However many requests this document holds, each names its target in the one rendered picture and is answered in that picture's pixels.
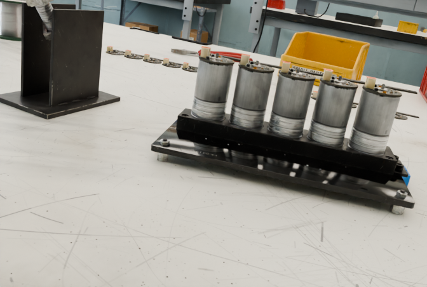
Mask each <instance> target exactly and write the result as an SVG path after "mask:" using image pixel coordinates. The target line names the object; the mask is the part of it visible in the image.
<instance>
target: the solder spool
mask: <svg viewBox="0 0 427 287"><path fill-rule="evenodd" d="M22 2H25V1H21V0H0V39H5V40H10V41H22Z"/></svg>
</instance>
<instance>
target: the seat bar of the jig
mask: <svg viewBox="0 0 427 287"><path fill-rule="evenodd" d="M191 111H192V109H187V108H185V109H184V110H183V111H182V112H181V113H180V114H179V115H178V116H177V125H176V129H178V130H184V131H189V132H193V133H198V134H202V135H207V136H211V137H216V138H222V139H225V140H231V141H235V142H240V143H244V144H249V145H254V146H258V147H263V148H267V149H273V150H278V151H282V152H288V153H291V154H297V155H300V156H306V157H312V158H315V159H321V160H324V161H330V162H333V163H339V164H344V165H348V166H353V167H357V168H362V169H366V170H371V171H377V172H380V173H386V174H390V175H393V174H394V172H395V168H396V165H397V159H396V157H395V156H394V154H393V152H392V150H391V149H390V147H388V146H386V150H385V152H384V155H381V156H375V155H370V154H365V153H362V152H358V151H357V150H354V149H352V148H351V147H349V146H348V140H349V139H348V138H344V141H343V143H342V146H339V147H333V146H328V145H322V144H319V143H316V142H314V141H312V140H310V139H308V138H307V135H308V130H305V129H304V130H303V133H302V137H300V138H289V137H283V136H279V135H276V134H274V133H271V132H270V131H268V124H269V122H267V121H264V124H263V128H262V129H259V130H250V129H245V128H240V127H237V126H235V125H232V124H231V123H230V122H229V117H230V114H227V113H226V115H225V120H223V121H206V120H202V119H198V118H196V117H194V116H192V115H191Z"/></svg>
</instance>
